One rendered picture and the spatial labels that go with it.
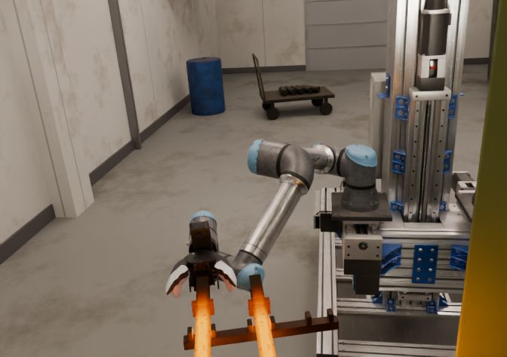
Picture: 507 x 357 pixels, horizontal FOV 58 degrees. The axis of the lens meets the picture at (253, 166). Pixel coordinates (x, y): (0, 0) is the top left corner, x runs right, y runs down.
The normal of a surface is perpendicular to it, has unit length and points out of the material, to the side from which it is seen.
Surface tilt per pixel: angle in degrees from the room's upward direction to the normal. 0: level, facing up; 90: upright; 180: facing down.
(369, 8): 90
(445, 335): 0
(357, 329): 0
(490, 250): 90
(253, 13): 90
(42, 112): 90
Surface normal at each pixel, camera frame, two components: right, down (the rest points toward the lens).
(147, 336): -0.07, -0.93
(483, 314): -0.97, 0.15
